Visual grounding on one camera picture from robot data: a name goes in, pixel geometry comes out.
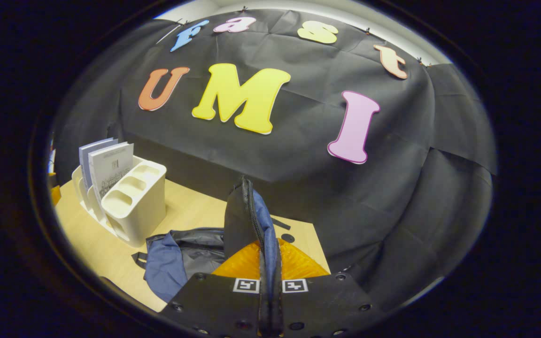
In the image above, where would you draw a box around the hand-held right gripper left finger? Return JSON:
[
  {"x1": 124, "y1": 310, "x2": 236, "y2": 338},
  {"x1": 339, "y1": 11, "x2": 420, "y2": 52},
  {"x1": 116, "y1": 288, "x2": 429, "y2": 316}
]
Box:
[{"x1": 160, "y1": 239, "x2": 263, "y2": 338}]

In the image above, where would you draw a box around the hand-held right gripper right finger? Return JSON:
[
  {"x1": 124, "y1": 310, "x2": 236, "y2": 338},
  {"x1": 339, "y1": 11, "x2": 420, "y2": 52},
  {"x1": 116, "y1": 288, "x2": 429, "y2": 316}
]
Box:
[{"x1": 278, "y1": 238, "x2": 386, "y2": 338}]

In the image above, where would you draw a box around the blue schoolbag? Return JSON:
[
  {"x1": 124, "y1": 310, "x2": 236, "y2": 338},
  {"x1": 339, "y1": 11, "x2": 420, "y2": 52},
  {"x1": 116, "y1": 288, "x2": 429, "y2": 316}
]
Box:
[{"x1": 132, "y1": 176, "x2": 295, "y2": 336}]

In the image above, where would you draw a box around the white cover book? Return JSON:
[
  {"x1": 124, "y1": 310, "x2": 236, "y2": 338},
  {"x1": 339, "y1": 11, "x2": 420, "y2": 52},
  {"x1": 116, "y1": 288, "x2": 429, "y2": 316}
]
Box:
[{"x1": 88, "y1": 142, "x2": 135, "y2": 200}]

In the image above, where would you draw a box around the white plastic bookshelf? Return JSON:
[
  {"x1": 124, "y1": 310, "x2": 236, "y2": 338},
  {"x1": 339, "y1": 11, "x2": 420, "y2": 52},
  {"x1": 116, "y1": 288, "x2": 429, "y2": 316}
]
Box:
[{"x1": 71, "y1": 153, "x2": 168, "y2": 248}]

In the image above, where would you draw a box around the black backdrop cloth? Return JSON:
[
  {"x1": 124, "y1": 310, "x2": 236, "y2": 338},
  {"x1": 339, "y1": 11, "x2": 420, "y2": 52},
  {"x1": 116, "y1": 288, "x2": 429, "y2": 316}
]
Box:
[{"x1": 52, "y1": 9, "x2": 496, "y2": 313}]

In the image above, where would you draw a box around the thin white strip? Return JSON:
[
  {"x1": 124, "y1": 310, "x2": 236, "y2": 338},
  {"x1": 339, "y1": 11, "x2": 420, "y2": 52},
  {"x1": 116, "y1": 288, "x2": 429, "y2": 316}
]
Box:
[{"x1": 157, "y1": 24, "x2": 182, "y2": 44}]

